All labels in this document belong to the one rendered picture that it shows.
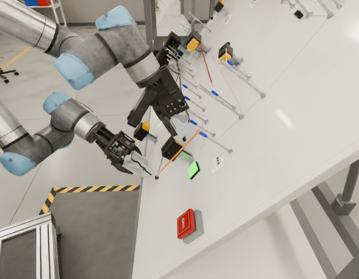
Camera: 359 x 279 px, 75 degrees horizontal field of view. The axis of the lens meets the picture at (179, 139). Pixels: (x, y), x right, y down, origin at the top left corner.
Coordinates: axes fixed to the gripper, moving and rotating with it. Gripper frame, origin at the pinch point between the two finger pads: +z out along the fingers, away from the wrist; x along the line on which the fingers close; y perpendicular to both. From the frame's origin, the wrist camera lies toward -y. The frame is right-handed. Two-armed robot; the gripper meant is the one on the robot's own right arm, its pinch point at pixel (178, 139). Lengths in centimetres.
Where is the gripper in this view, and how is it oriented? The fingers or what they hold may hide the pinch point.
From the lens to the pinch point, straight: 67.0
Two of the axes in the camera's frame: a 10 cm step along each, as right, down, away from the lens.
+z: 4.7, 7.3, 5.0
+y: 8.7, -4.7, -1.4
